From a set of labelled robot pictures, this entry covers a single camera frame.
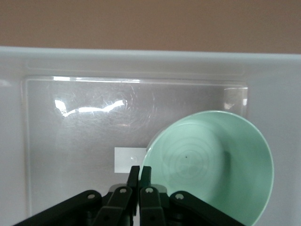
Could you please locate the brown table cover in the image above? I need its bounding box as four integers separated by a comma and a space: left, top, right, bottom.
0, 0, 301, 56

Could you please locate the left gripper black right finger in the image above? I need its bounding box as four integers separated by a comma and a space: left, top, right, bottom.
139, 166, 247, 226

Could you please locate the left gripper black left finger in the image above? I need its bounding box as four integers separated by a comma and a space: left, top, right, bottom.
14, 165, 141, 226

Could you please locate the clear plastic box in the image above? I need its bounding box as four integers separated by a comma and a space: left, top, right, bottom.
0, 46, 301, 226

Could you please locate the mint green bowl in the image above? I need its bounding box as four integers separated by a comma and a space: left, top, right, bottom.
138, 110, 275, 226

